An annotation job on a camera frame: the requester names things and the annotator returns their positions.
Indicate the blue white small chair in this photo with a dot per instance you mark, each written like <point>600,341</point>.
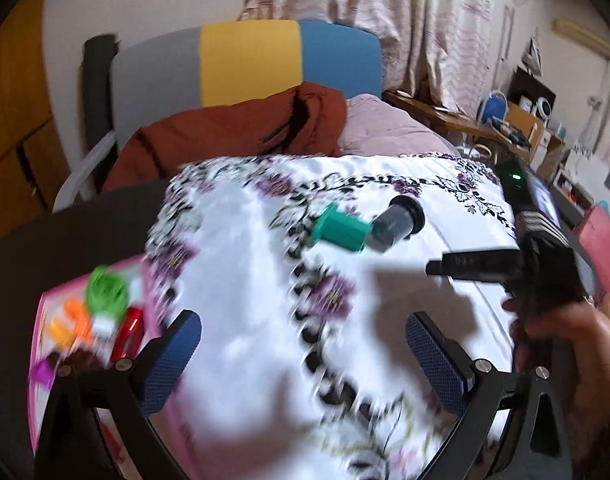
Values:
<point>494,106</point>

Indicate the green white plug-in device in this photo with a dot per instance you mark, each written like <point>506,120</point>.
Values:
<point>107,299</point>

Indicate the dark brown pumpkin ornament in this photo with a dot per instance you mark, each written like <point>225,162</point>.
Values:
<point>83,360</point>

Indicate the white chair armrest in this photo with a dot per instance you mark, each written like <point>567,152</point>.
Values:
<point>73,184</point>

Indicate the pink white tray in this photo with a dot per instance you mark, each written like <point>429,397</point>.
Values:
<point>51,303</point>

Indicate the patterned beige curtain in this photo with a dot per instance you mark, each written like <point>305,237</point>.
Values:
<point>438,47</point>

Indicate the grey yellow blue chair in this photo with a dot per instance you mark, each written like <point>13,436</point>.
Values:
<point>231,62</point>

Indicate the black rolled mat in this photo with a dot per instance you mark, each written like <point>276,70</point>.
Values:
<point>96,92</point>

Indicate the teal ribbed plastic mold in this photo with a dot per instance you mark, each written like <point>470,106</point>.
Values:
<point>340,229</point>

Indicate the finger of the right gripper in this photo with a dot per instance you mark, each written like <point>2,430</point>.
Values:
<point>487,266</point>

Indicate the pink blanket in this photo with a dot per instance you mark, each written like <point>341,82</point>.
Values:
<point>374,127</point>

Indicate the cluttered wooden shelf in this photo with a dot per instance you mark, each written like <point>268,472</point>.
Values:
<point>580,111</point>

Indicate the wooden side table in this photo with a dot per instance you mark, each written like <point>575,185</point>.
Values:
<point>445,123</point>

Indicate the clear cup black lid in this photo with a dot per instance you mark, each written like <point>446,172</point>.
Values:
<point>403,218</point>

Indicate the orange plastic car shell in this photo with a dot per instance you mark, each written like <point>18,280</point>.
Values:
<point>61,335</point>

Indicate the person's right hand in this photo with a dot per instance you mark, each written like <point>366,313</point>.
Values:
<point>586,329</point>

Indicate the glossy red capsule case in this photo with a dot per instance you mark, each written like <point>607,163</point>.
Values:
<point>129,336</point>

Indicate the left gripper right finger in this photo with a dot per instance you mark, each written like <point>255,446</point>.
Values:
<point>533,443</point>

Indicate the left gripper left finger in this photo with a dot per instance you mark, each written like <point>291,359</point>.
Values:
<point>71,444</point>

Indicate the purple monkey face mold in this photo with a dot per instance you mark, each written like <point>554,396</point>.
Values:
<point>43,372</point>

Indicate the wooden wardrobe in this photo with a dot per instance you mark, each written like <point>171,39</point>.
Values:
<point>33,166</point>

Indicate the rust red jacket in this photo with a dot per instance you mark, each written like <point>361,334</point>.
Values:
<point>305,120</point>

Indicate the orange building block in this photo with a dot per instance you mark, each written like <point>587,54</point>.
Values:
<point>76,310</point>

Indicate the white floral embroidered tablecloth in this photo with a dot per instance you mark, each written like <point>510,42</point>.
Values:
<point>303,370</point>

